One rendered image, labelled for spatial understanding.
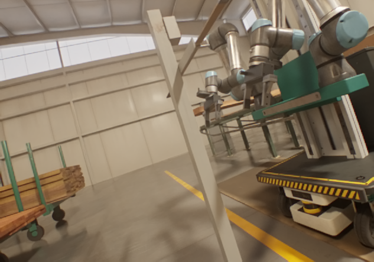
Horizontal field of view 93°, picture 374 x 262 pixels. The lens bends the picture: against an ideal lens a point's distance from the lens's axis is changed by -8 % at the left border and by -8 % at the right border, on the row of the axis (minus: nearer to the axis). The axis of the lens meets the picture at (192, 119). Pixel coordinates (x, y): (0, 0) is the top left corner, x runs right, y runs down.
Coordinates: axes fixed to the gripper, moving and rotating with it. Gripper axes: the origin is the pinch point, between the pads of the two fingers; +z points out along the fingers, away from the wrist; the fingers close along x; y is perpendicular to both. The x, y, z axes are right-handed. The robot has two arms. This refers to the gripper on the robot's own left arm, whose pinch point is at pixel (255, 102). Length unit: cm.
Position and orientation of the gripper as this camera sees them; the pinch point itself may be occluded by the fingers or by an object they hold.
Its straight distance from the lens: 75.8
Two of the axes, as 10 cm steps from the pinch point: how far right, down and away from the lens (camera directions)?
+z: -1.1, 9.9, -0.3
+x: 2.2, -0.1, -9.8
